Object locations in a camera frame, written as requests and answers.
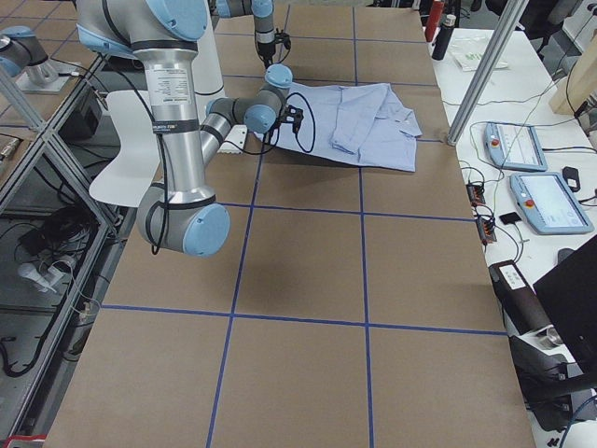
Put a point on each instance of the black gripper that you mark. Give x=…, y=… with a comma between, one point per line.
x=275, y=127
x=265, y=54

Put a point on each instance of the light blue striped shirt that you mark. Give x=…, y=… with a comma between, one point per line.
x=362, y=126

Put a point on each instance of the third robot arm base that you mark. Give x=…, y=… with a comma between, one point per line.
x=24, y=58

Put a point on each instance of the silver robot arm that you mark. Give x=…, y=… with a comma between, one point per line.
x=262, y=12
x=181, y=213

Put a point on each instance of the black water bottle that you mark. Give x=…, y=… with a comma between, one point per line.
x=443, y=37

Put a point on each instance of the red cylinder bottle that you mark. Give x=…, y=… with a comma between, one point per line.
x=434, y=16

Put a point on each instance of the white curved chair seat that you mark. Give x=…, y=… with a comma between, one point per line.
x=125, y=180

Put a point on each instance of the plastic bag green lettering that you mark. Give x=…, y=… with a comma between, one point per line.
x=468, y=51

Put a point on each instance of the brown paper table cover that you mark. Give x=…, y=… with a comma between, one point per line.
x=349, y=307

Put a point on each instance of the far teach pendant tablet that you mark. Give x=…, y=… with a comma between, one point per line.
x=514, y=147

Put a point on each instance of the teach pendant tablet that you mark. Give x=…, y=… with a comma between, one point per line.
x=514, y=147
x=548, y=204

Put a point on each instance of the near teach pendant tablet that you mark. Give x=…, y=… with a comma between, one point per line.
x=548, y=204

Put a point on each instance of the black monitor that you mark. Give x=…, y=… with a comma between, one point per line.
x=567, y=294

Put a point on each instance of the white central pedestal column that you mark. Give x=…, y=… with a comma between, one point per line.
x=210, y=70

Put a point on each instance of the aluminium frame post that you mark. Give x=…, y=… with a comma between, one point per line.
x=505, y=27

